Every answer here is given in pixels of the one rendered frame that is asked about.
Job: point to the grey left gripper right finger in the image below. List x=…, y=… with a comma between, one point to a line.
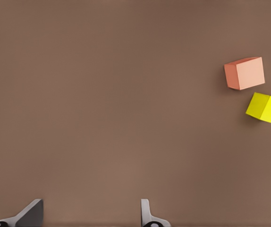
x=146, y=214

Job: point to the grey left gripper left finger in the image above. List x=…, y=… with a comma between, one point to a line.
x=29, y=215

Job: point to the salmon pink wooden cube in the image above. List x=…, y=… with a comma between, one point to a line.
x=247, y=73

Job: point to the yellow wooden cube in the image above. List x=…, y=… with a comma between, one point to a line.
x=268, y=108

